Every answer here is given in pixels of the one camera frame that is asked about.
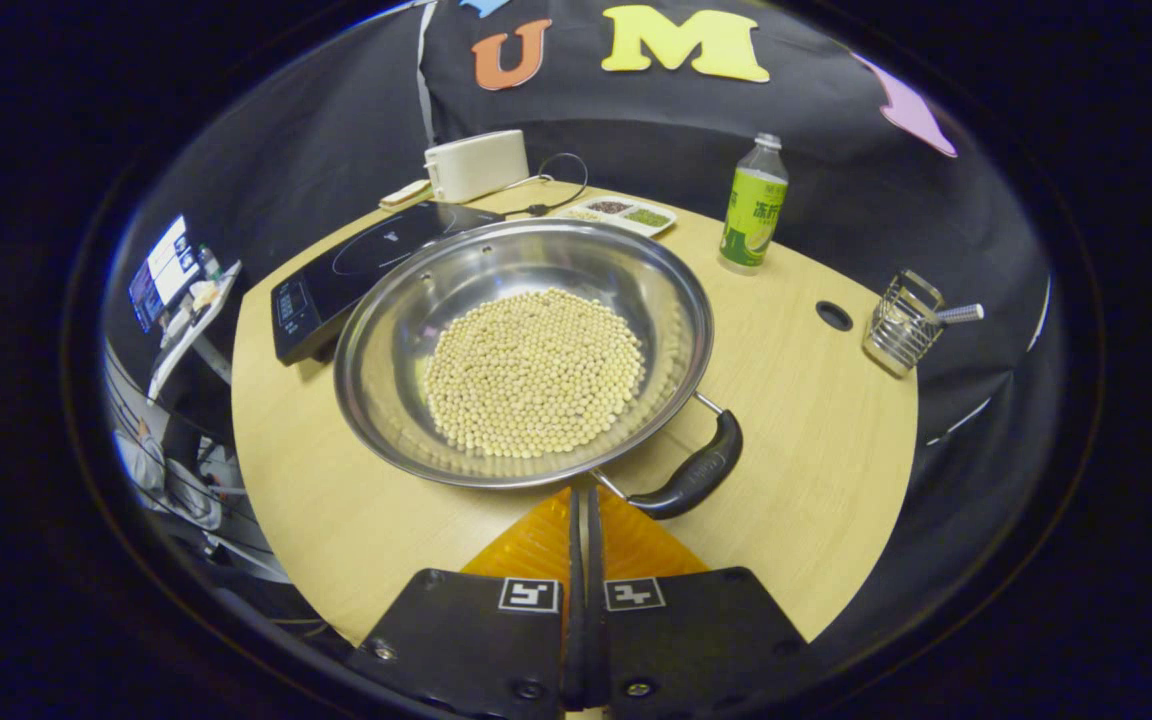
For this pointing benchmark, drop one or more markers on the white toaster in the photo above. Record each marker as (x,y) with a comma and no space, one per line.
(476,165)

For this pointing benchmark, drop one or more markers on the stainless steel pot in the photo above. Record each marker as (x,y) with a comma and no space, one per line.
(416,300)

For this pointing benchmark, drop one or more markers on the small green dish with bread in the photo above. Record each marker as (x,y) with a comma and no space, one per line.
(406,194)

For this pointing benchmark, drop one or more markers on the pile of soybeans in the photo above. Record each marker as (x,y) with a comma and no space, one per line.
(536,375)

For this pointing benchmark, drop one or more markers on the black table grommet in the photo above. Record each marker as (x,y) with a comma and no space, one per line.
(834,316)

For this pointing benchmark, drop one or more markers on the white desk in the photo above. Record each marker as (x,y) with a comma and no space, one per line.
(191,345)

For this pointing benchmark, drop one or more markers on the computer monitor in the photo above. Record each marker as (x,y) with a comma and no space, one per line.
(166,275)

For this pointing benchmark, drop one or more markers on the white divided bean tray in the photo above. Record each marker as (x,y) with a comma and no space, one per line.
(648,217)

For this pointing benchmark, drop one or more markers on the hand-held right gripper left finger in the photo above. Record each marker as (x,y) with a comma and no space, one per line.
(476,640)

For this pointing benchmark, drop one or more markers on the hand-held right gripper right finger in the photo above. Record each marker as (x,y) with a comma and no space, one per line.
(696,640)

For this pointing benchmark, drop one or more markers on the black induction cooktop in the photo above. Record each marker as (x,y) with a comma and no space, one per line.
(376,250)

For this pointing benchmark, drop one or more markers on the green drink bottle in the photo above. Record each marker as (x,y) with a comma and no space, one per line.
(751,215)

